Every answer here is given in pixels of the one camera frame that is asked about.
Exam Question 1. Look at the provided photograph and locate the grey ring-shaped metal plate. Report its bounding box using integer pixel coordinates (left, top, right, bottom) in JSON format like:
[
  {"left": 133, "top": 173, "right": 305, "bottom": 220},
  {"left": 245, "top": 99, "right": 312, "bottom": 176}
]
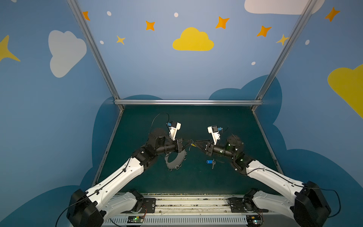
[{"left": 164, "top": 149, "right": 187, "bottom": 171}]

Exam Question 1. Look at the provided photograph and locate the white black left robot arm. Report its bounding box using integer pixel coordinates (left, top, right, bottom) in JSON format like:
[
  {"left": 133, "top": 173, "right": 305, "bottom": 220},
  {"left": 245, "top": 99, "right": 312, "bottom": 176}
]
[{"left": 66, "top": 126, "right": 186, "bottom": 227}]

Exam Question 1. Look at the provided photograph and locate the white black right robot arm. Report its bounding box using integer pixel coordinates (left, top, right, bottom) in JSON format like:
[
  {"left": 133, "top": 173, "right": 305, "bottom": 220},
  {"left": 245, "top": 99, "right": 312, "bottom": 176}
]
[{"left": 194, "top": 135, "right": 331, "bottom": 227}]

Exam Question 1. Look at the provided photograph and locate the blue key tag with key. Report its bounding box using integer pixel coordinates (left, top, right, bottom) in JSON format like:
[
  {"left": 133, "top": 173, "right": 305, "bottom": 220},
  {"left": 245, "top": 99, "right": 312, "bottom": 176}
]
[{"left": 206, "top": 159, "right": 216, "bottom": 169}]

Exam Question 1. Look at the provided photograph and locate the green table mat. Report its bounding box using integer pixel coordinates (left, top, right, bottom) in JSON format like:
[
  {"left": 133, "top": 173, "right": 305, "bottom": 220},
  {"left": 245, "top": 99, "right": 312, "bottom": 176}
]
[{"left": 99, "top": 106, "right": 277, "bottom": 194}]

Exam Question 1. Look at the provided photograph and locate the right green circuit board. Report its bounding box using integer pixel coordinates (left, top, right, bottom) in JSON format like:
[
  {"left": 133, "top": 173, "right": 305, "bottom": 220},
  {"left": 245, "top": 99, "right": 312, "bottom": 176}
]
[{"left": 246, "top": 216, "right": 263, "bottom": 227}]

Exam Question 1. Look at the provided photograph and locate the green circuit board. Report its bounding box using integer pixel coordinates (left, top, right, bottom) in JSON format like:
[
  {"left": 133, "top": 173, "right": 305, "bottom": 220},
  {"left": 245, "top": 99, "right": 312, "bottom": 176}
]
[
  {"left": 127, "top": 216, "right": 144, "bottom": 224},
  {"left": 246, "top": 216, "right": 263, "bottom": 227}
]

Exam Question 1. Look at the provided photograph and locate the left green circuit board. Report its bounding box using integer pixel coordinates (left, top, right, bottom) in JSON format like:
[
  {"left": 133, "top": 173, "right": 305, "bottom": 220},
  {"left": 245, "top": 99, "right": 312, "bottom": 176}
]
[{"left": 127, "top": 216, "right": 144, "bottom": 224}]

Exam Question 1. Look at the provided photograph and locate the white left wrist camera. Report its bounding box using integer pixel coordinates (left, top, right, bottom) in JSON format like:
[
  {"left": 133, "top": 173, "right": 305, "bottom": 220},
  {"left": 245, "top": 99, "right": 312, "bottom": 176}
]
[{"left": 167, "top": 121, "right": 181, "bottom": 141}]

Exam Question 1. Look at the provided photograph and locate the aluminium frame back rail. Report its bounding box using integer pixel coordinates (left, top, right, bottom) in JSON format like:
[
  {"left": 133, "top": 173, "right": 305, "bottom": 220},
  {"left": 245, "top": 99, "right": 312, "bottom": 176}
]
[{"left": 114, "top": 99, "right": 263, "bottom": 106}]

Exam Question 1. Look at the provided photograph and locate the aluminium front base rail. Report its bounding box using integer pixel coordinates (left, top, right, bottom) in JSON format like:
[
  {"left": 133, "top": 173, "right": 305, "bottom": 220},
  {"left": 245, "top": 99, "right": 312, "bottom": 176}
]
[{"left": 69, "top": 194, "right": 315, "bottom": 227}]

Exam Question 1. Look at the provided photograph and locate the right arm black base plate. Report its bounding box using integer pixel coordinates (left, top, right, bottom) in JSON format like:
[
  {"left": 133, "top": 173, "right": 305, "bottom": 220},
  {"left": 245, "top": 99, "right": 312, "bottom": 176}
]
[{"left": 227, "top": 197, "right": 269, "bottom": 213}]

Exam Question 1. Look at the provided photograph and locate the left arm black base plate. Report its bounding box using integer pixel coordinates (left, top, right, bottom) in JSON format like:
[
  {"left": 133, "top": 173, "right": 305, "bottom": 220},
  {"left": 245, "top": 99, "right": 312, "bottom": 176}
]
[{"left": 123, "top": 198, "right": 156, "bottom": 213}]

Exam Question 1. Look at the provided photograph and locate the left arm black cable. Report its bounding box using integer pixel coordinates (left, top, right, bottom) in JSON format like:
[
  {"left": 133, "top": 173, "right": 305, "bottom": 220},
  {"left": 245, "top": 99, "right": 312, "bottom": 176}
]
[{"left": 55, "top": 181, "right": 123, "bottom": 227}]

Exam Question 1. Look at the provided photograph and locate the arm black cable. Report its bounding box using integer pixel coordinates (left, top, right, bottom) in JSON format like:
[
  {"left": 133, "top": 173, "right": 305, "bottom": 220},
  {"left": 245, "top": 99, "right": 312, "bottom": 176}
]
[
  {"left": 55, "top": 181, "right": 123, "bottom": 227},
  {"left": 249, "top": 167, "right": 341, "bottom": 218}
]

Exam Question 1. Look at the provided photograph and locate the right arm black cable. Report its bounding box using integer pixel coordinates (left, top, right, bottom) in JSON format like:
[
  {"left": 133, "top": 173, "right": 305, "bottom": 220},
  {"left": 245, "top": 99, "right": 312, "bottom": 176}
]
[{"left": 249, "top": 167, "right": 341, "bottom": 218}]

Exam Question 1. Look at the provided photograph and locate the aluminium frame left post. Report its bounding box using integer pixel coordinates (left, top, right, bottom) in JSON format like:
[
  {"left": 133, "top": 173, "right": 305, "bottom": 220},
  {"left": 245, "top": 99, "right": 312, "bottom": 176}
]
[{"left": 67, "top": 0, "right": 120, "bottom": 102}]

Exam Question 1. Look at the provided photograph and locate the aluminium frame post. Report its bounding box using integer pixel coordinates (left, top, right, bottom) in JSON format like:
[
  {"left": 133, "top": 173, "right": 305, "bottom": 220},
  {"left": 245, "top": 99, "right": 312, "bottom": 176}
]
[
  {"left": 67, "top": 0, "right": 120, "bottom": 102},
  {"left": 255, "top": 0, "right": 318, "bottom": 105}
]

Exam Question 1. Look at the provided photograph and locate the aluminium frame right post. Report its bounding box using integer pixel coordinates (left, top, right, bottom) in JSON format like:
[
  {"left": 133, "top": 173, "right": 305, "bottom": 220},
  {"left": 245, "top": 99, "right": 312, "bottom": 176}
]
[{"left": 255, "top": 0, "right": 318, "bottom": 105}]

